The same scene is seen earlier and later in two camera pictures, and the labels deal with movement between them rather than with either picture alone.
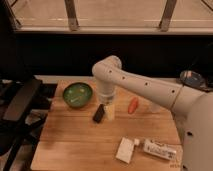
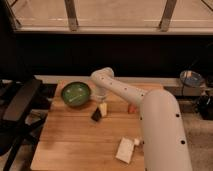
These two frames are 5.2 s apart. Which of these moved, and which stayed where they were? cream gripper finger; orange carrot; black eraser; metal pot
Moved: cream gripper finger
Stayed: metal pot; orange carrot; black eraser
